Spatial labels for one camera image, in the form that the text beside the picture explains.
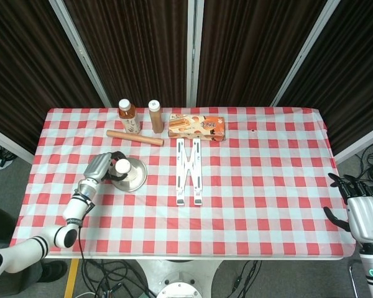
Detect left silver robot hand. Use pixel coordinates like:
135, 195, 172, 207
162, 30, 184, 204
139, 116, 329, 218
83, 151, 128, 184

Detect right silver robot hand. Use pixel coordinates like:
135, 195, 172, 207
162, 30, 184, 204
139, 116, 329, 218
323, 173, 373, 243

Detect white paper cup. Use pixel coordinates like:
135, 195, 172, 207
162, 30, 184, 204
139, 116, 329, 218
114, 158, 134, 184

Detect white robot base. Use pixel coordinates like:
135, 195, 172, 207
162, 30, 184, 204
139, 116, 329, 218
136, 259, 224, 298

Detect round metal dish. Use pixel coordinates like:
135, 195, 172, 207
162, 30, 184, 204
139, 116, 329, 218
111, 157, 148, 192

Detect orange snack box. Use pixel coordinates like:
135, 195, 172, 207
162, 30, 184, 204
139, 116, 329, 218
168, 112, 227, 142

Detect wooden rolling pin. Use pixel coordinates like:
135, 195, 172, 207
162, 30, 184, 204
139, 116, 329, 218
106, 129, 165, 147

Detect peach tea bottle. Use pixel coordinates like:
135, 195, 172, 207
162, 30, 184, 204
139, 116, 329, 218
117, 98, 141, 135

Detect brown drink bottle white cap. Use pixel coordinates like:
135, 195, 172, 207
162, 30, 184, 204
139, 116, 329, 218
148, 99, 163, 134

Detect white folding laptop stand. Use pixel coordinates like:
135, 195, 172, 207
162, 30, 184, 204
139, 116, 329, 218
175, 138, 204, 207

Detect black shoe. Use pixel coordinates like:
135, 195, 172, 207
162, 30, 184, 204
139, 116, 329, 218
40, 260, 68, 282

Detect yellow floor tape strip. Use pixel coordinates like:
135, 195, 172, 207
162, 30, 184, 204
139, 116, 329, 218
63, 259, 80, 298

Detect red white checkered tablecloth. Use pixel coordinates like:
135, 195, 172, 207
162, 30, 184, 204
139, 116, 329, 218
11, 107, 357, 259

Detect dark brown partition panel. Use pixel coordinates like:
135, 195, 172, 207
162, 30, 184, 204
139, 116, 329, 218
197, 0, 329, 108
63, 0, 194, 108
278, 0, 373, 156
0, 0, 106, 155

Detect white partition frame post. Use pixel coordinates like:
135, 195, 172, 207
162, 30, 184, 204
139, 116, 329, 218
332, 122, 373, 165
187, 0, 205, 108
270, 0, 343, 108
48, 0, 113, 109
0, 124, 35, 165

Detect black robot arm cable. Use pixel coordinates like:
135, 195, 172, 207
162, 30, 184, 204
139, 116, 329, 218
76, 198, 96, 268

